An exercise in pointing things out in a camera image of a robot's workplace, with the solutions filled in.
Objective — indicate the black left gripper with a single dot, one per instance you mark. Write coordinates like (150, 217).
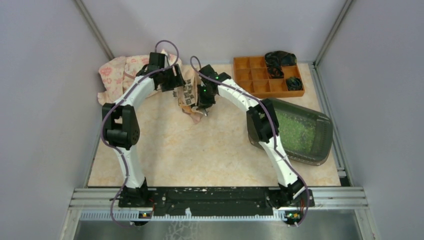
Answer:
(177, 81)

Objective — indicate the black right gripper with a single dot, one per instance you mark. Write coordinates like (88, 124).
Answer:
(204, 103)

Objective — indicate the orange cat litter bag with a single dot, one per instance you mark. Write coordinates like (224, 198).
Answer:
(187, 95)

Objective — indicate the grey metal scoop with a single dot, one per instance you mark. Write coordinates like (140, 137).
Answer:
(204, 110)

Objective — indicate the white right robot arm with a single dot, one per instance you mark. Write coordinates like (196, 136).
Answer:
(262, 127)

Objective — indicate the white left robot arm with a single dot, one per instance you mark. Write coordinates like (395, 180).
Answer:
(120, 129)

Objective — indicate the dark green litter box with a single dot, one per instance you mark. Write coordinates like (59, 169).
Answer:
(306, 135)

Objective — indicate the orange compartment tray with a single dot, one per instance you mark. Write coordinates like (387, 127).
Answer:
(250, 72)

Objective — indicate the pink patterned cloth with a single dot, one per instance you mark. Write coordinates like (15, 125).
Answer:
(118, 75)

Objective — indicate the dark cloth on tray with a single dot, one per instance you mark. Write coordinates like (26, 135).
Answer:
(275, 60)

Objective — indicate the small dark cloth ball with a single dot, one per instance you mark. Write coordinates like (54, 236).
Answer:
(294, 84)

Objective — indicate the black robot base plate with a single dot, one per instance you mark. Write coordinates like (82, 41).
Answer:
(217, 204)

